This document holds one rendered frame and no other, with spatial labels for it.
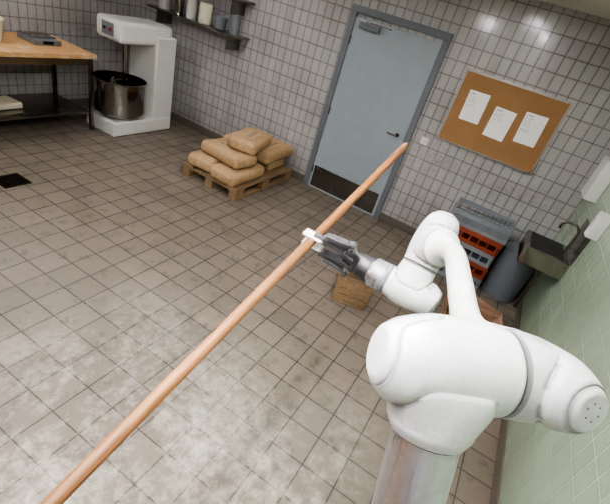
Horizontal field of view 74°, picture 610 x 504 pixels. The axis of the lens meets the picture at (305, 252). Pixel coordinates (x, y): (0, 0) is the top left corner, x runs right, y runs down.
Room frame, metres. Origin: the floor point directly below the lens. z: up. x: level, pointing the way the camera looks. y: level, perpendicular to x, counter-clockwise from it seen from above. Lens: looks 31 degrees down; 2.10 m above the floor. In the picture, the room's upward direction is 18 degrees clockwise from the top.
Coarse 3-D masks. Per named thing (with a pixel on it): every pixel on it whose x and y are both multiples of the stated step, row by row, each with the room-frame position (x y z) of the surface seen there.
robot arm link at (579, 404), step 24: (528, 336) 0.50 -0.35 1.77; (528, 360) 0.44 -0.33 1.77; (552, 360) 0.45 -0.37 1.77; (576, 360) 0.47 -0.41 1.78; (528, 384) 0.42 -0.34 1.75; (552, 384) 0.42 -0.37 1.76; (576, 384) 0.42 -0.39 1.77; (600, 384) 0.43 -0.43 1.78; (528, 408) 0.41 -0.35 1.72; (552, 408) 0.40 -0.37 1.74; (576, 408) 0.40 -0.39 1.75; (600, 408) 0.41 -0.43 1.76; (576, 432) 0.40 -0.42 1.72
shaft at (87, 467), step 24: (384, 168) 1.58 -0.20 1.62; (360, 192) 1.39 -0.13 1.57; (336, 216) 1.22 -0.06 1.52; (312, 240) 1.08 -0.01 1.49; (288, 264) 0.96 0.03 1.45; (264, 288) 0.86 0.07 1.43; (240, 312) 0.77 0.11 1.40; (216, 336) 0.69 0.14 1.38; (192, 360) 0.61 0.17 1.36; (168, 384) 0.55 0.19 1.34; (144, 408) 0.49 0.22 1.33; (120, 432) 0.44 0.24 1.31; (96, 456) 0.39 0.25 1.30; (72, 480) 0.34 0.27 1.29
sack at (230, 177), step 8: (216, 168) 4.13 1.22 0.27; (224, 168) 4.16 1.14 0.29; (248, 168) 4.35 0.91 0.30; (256, 168) 4.43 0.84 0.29; (216, 176) 4.10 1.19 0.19; (224, 176) 4.06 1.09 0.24; (232, 176) 4.05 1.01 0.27; (240, 176) 4.15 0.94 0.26; (248, 176) 4.27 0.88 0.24; (256, 176) 4.41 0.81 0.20; (232, 184) 4.04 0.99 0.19
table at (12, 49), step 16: (0, 48) 3.90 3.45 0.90; (16, 48) 4.06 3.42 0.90; (32, 48) 4.24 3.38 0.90; (48, 48) 4.42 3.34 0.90; (64, 48) 4.62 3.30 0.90; (80, 48) 4.84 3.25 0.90; (32, 64) 4.11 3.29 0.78; (48, 64) 4.27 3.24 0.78; (64, 64) 4.43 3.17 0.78; (80, 64) 4.61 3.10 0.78; (16, 96) 4.47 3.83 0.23; (32, 96) 4.63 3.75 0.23; (48, 96) 4.79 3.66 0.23; (0, 112) 3.92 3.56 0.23; (16, 112) 4.04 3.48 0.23; (32, 112) 4.17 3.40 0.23; (48, 112) 4.31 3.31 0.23; (64, 112) 4.45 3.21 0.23; (80, 112) 4.60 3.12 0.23
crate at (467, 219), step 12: (456, 204) 4.00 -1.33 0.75; (468, 204) 4.24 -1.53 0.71; (456, 216) 4.04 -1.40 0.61; (468, 216) 3.85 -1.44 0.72; (480, 216) 4.18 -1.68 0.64; (492, 216) 4.14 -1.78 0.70; (504, 216) 4.10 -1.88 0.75; (468, 228) 3.83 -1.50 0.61; (480, 228) 3.92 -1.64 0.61; (492, 228) 3.76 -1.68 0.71; (504, 228) 4.08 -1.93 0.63; (504, 240) 3.71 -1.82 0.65
